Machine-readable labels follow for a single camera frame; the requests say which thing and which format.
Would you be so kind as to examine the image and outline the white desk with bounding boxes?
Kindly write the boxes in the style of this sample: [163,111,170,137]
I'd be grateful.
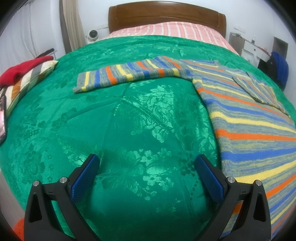
[229,33,270,62]

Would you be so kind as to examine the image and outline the striped knit sweater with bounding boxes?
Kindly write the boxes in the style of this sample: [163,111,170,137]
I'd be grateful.
[73,56,295,235]

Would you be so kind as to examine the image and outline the white security camera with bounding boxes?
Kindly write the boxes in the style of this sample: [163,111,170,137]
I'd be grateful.
[86,30,99,44]

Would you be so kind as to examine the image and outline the red cloth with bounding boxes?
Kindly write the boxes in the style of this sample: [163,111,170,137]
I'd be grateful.
[0,56,54,88]

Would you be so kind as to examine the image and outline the pink striped bed sheet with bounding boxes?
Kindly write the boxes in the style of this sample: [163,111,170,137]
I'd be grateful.
[106,22,237,54]

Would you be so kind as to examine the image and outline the black smartphone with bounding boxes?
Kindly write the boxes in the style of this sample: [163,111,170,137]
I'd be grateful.
[0,95,7,145]

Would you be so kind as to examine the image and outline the blue and black bag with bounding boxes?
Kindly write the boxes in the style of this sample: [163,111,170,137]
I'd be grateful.
[258,51,289,91]

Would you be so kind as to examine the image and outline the brown wooden headboard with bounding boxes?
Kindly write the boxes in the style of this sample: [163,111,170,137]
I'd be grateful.
[108,1,227,37]

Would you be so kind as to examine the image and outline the green floral bedspread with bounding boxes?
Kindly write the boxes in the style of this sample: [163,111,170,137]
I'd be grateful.
[1,36,295,240]

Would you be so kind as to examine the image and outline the beige curtain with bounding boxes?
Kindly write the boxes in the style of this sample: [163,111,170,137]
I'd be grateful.
[59,0,86,54]

